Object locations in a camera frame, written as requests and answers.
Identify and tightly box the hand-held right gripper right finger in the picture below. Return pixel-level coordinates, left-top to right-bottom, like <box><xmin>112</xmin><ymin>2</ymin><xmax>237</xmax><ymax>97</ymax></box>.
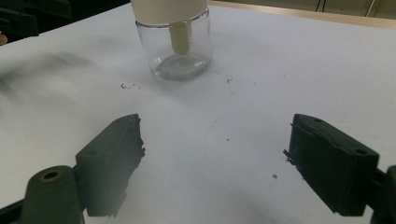
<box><xmin>283</xmin><ymin>113</ymin><xmax>381</xmax><ymax>217</ymax></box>

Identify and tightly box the glass jar with cream lid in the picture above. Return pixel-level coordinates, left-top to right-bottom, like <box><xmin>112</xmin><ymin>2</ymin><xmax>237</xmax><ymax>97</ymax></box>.
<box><xmin>130</xmin><ymin>0</ymin><xmax>214</xmax><ymax>81</ymax></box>

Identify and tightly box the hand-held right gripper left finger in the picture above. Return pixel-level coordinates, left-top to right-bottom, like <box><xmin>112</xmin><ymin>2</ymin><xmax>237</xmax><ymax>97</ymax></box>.
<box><xmin>75</xmin><ymin>113</ymin><xmax>147</xmax><ymax>217</ymax></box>

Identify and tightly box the cream jar spoon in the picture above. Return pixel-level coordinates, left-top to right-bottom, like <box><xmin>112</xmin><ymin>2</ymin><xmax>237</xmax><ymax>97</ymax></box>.
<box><xmin>168</xmin><ymin>21</ymin><xmax>192</xmax><ymax>56</ymax></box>

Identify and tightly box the white table board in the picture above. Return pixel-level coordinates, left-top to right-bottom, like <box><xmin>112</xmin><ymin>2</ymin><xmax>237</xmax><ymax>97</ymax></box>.
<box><xmin>0</xmin><ymin>1</ymin><xmax>396</xmax><ymax>224</ymax></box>

